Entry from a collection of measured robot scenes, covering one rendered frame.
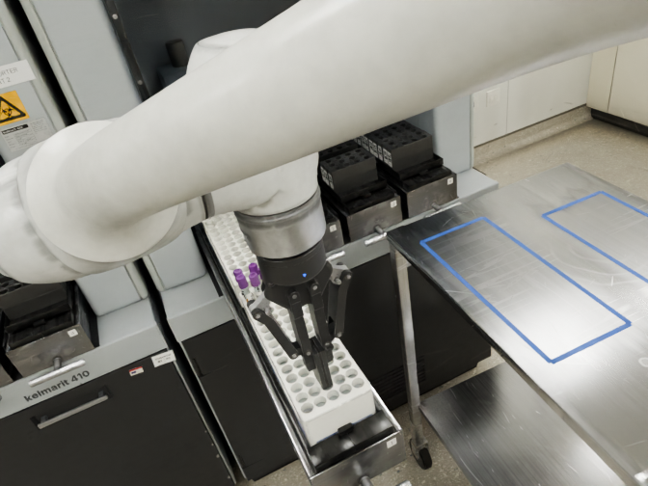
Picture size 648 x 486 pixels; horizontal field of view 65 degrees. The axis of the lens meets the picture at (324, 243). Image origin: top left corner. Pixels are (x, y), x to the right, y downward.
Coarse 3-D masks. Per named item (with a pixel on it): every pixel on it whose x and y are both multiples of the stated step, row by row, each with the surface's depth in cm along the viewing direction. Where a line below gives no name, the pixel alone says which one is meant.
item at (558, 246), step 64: (512, 192) 105; (576, 192) 101; (448, 256) 92; (512, 256) 89; (576, 256) 86; (640, 256) 84; (512, 320) 77; (576, 320) 75; (640, 320) 73; (512, 384) 131; (576, 384) 67; (640, 384) 65; (448, 448) 120; (512, 448) 117; (576, 448) 115; (640, 448) 59
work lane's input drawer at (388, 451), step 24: (216, 264) 105; (240, 312) 90; (264, 360) 80; (264, 384) 83; (288, 408) 72; (384, 408) 70; (288, 432) 70; (360, 432) 67; (384, 432) 67; (312, 456) 65; (336, 456) 65; (360, 456) 66; (384, 456) 68; (312, 480) 64; (336, 480) 66; (360, 480) 68; (408, 480) 67
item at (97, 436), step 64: (0, 0) 76; (0, 64) 80; (0, 128) 84; (64, 128) 88; (128, 320) 106; (128, 384) 108; (192, 384) 130; (0, 448) 103; (64, 448) 109; (128, 448) 117; (192, 448) 126
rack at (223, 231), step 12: (216, 216) 110; (228, 216) 109; (204, 228) 107; (216, 228) 105; (228, 228) 104; (216, 240) 102; (228, 240) 101; (240, 240) 100; (216, 252) 105; (228, 252) 98; (240, 252) 97; (228, 264) 95; (240, 264) 94; (228, 276) 97; (240, 300) 90
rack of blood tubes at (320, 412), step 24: (264, 336) 77; (288, 336) 77; (312, 336) 77; (288, 360) 73; (336, 360) 71; (288, 384) 69; (312, 384) 70; (336, 384) 68; (360, 384) 68; (312, 408) 66; (336, 408) 65; (360, 408) 67; (312, 432) 65
